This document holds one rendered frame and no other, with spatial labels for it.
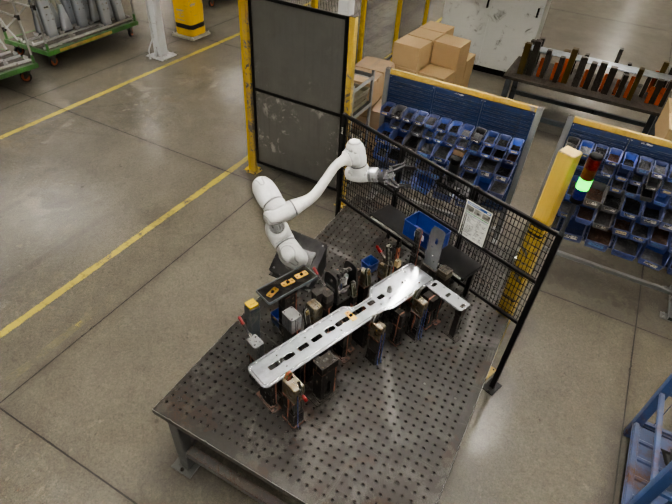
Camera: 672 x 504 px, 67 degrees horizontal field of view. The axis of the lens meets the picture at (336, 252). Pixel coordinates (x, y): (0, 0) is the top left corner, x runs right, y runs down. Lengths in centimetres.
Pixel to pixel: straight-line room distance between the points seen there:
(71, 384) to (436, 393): 268
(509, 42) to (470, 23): 73
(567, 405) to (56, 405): 379
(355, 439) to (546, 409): 181
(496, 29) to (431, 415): 740
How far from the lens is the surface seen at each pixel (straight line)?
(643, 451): 426
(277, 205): 295
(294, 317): 296
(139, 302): 475
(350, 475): 292
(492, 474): 390
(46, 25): 989
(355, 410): 310
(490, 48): 959
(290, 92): 542
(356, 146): 298
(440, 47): 749
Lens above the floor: 334
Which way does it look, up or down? 41 degrees down
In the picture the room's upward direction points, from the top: 4 degrees clockwise
